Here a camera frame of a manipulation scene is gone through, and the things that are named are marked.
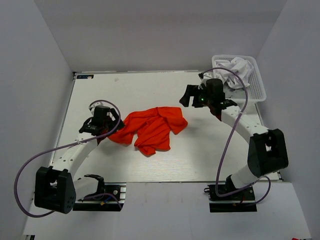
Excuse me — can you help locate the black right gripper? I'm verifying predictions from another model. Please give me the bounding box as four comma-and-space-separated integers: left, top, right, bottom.
179, 85, 213, 109

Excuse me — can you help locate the orange t shirt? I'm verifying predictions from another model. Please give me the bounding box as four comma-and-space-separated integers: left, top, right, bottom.
108, 106, 188, 157

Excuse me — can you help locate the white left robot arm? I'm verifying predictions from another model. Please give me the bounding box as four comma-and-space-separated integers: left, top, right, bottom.
34, 105, 125, 214

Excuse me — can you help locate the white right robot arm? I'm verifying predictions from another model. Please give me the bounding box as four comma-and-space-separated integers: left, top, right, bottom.
179, 78, 289, 200

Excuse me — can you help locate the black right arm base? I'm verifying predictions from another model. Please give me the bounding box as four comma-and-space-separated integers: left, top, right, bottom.
203, 184, 257, 213

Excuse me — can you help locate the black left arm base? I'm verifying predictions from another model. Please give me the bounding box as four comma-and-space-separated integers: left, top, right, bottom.
73, 174, 127, 212

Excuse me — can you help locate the grey t shirt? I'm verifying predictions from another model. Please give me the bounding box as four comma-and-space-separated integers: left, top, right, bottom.
223, 84, 246, 100

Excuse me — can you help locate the white t shirt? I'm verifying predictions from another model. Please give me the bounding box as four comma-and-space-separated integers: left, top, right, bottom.
213, 57, 254, 90

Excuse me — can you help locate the dark label sticker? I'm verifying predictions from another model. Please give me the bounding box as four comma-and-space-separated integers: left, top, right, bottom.
76, 74, 94, 79

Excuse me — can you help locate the white plastic laundry basket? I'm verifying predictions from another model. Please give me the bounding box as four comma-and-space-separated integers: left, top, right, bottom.
212, 54, 267, 104

